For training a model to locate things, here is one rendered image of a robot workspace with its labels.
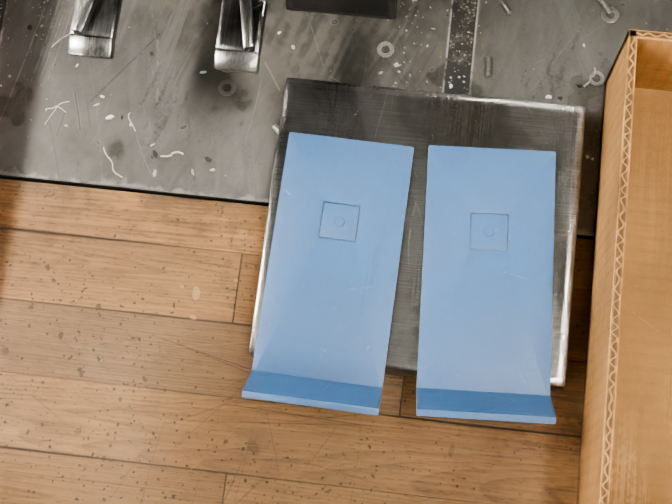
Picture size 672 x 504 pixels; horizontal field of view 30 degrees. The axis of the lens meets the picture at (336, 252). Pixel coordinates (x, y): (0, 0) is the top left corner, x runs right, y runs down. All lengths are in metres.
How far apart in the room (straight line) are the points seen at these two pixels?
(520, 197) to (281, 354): 0.16
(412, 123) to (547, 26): 0.11
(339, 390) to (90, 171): 0.20
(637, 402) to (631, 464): 0.03
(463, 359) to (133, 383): 0.18
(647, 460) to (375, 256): 0.18
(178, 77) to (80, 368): 0.18
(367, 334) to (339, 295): 0.03
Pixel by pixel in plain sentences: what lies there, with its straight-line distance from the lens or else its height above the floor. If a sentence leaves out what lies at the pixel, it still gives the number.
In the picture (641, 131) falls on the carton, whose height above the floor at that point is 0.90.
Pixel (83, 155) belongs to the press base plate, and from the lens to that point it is 0.74.
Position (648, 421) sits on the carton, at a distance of 0.70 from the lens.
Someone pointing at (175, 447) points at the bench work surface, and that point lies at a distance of 0.69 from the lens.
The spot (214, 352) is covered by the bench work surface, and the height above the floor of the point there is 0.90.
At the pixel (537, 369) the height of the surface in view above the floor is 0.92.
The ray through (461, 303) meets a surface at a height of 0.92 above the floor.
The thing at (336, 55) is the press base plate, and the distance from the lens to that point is 0.75.
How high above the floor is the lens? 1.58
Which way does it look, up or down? 75 degrees down
